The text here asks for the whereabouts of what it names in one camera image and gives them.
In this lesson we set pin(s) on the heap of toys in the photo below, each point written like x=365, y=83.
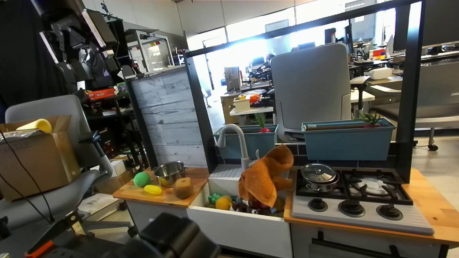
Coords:
x=251, y=208

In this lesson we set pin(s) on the orange towel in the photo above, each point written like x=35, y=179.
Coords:
x=261, y=179

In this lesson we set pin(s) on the black burner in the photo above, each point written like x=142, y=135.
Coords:
x=373, y=186

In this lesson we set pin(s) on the grey wood panel partition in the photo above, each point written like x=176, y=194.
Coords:
x=172, y=114

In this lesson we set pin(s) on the yellow foam roll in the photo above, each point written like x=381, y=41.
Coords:
x=36, y=125

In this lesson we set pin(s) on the open silver pot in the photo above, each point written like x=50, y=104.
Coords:
x=170, y=173

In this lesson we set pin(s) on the stove knob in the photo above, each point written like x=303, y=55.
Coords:
x=317, y=204
x=389, y=211
x=351, y=208

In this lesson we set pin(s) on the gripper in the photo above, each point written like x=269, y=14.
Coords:
x=66, y=14

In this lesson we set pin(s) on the orange box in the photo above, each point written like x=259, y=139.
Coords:
x=101, y=94

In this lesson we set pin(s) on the camera on mount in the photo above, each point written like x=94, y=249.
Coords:
x=172, y=238

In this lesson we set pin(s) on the white box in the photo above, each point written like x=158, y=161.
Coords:
x=118, y=167

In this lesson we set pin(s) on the small teal planter box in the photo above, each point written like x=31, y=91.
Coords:
x=251, y=143

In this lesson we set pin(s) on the monitor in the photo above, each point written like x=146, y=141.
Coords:
x=443, y=21

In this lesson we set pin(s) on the orange black clamp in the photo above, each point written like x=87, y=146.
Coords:
x=53, y=233

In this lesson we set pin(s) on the grey office chair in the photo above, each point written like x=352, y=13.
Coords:
x=434, y=93
x=310, y=86
x=64, y=190

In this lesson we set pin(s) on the grey stove top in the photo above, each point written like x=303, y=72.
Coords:
x=358, y=222

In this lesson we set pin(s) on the cream box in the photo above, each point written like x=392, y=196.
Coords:
x=242, y=104

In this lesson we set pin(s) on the large teal planter box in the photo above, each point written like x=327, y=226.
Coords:
x=348, y=143

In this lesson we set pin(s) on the white tap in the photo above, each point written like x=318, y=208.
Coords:
x=236, y=130

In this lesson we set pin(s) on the green toy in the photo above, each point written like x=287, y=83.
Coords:
x=214, y=197

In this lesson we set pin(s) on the white sink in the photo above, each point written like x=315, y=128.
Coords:
x=236, y=224

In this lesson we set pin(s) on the oven door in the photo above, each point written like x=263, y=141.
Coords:
x=322, y=252

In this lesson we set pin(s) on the yellow toy fruit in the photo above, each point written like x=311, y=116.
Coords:
x=223, y=203

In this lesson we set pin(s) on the brown toy fruit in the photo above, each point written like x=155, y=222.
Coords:
x=183, y=188

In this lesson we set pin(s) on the green toy ball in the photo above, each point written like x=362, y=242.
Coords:
x=142, y=179

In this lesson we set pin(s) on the glass cabinet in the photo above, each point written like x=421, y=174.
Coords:
x=154, y=53

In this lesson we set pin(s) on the flat cardboard box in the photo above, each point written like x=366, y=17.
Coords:
x=114, y=182

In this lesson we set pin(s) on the stack of papers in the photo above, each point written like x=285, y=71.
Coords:
x=96, y=203

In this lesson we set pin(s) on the yellow toy corn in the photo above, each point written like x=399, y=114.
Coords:
x=153, y=190

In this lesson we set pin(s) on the toy radish plant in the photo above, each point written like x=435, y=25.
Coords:
x=263, y=123

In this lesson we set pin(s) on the black shelf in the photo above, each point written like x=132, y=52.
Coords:
x=114, y=122

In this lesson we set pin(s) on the toy kitchen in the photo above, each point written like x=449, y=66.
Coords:
x=247, y=229

